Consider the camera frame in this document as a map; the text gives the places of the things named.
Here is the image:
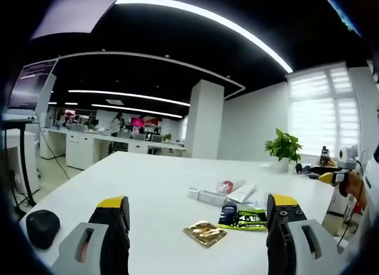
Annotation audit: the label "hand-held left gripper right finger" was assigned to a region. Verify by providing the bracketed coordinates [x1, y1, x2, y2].
[265, 193, 352, 275]

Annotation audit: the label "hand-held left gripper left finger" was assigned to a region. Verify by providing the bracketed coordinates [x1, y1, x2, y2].
[50, 195, 131, 275]

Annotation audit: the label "green skincare sachet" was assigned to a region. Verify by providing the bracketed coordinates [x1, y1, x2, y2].
[218, 208, 268, 232]

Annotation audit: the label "white skincare tube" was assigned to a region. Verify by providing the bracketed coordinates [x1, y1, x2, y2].
[227, 182, 257, 203]

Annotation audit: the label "black skincare sachet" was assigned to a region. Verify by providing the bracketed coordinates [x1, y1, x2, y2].
[218, 203, 239, 227]

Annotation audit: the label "clear skincare jar red lid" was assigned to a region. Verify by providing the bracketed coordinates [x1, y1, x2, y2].
[217, 180, 235, 196]

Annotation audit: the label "gold skincare sachet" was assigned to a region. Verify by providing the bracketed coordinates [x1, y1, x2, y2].
[182, 219, 228, 248]

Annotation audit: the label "dark bottle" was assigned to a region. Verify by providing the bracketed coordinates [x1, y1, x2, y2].
[317, 145, 331, 167]

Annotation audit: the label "person's right hand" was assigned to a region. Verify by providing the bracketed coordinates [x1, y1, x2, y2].
[339, 169, 368, 209]

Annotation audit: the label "green potted plant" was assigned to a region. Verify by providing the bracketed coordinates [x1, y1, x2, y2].
[264, 127, 303, 173]

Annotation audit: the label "black round pad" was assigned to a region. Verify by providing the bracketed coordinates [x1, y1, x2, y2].
[25, 209, 61, 250]

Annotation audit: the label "white window blinds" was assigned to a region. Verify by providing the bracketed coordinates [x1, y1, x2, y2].
[284, 60, 362, 157]

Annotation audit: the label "clear plastic wrapper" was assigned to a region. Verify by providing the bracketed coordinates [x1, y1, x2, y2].
[236, 194, 269, 212]

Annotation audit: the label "black stand pole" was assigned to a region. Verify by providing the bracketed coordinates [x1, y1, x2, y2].
[2, 120, 37, 208]

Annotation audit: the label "white office desk row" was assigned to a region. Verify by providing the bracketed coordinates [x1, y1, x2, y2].
[40, 126, 187, 171]

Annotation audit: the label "white cabinet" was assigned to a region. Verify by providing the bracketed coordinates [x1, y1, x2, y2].
[0, 129, 40, 196]

